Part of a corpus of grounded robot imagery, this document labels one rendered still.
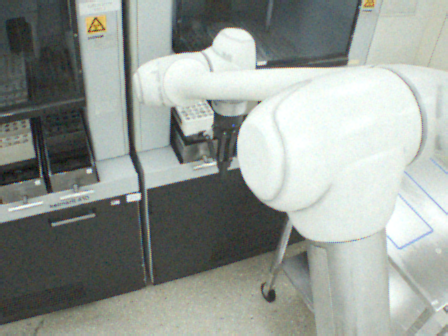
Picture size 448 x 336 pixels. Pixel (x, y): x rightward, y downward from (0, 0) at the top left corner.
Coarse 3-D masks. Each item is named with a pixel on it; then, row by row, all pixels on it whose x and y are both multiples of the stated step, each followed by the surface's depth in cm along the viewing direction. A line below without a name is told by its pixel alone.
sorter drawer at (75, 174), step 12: (84, 132) 134; (48, 156) 125; (84, 156) 126; (48, 168) 121; (60, 168) 120; (72, 168) 121; (84, 168) 123; (60, 180) 122; (72, 180) 123; (84, 180) 125; (96, 180) 127; (84, 192) 123
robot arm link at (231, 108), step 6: (216, 102) 108; (222, 102) 106; (228, 102) 106; (234, 102) 106; (240, 102) 107; (246, 102) 109; (216, 108) 109; (222, 108) 107; (228, 108) 107; (234, 108) 107; (240, 108) 108; (222, 114) 109; (228, 114) 108; (234, 114) 108
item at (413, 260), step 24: (408, 168) 132; (432, 168) 133; (408, 192) 124; (432, 192) 125; (408, 216) 117; (432, 216) 118; (408, 240) 111; (432, 240) 112; (288, 264) 168; (408, 264) 105; (432, 264) 106; (264, 288) 183; (408, 288) 163; (432, 288) 100; (312, 312) 155; (408, 312) 155; (432, 312) 97
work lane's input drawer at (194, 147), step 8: (176, 128) 139; (176, 136) 138; (184, 136) 134; (192, 136) 135; (200, 136) 135; (216, 136) 136; (176, 144) 140; (184, 144) 134; (192, 144) 134; (200, 144) 135; (216, 144) 137; (184, 152) 134; (192, 152) 135; (200, 152) 137; (208, 152) 138; (216, 152) 140; (184, 160) 136; (192, 160) 138; (200, 160) 139; (192, 168) 135; (200, 168) 135
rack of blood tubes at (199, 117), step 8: (200, 104) 139; (208, 104) 139; (176, 112) 144; (184, 112) 137; (192, 112) 136; (200, 112) 136; (208, 112) 136; (184, 120) 132; (192, 120) 133; (200, 120) 133; (208, 120) 134; (184, 128) 134; (192, 128) 134; (200, 128) 135; (208, 128) 137
